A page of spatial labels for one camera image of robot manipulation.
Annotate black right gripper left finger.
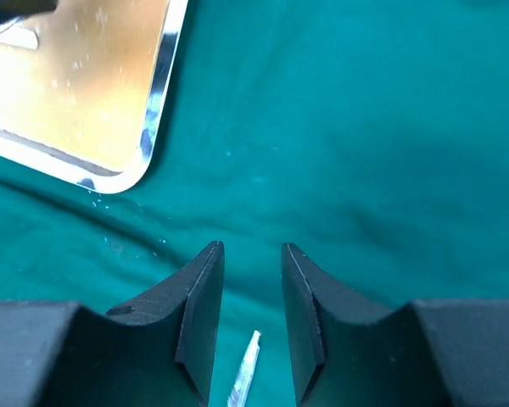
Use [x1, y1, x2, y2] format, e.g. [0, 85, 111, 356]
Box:
[37, 242, 225, 406]

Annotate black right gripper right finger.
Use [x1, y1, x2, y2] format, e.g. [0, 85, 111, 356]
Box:
[281, 243, 452, 406]

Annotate steel tweezers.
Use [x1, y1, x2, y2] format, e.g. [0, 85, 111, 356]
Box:
[227, 330, 261, 407]

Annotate dark green surgical cloth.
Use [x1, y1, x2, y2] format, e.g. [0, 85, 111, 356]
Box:
[0, 1, 509, 406]

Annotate steel tray with brown liner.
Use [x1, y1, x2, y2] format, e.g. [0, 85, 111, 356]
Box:
[0, 1, 188, 194]

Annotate steel scalpel handle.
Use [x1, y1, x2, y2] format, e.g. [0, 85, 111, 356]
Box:
[0, 23, 39, 50]

